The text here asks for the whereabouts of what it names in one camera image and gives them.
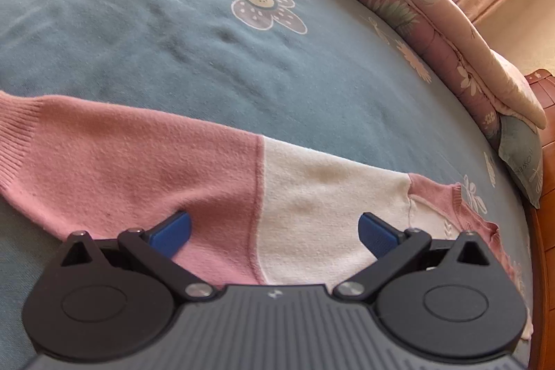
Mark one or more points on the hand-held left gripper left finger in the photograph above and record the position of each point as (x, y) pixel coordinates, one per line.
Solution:
(171, 234)

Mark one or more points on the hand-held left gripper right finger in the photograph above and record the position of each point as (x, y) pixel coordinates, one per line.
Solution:
(377, 235)

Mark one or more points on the pink and white knit sweater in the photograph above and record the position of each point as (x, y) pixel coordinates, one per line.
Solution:
(130, 162)

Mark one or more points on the grey-green printed pillow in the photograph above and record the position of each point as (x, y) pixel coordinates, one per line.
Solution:
(520, 162)

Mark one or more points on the wooden bed headboard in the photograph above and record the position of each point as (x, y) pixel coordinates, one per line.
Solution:
(544, 266)

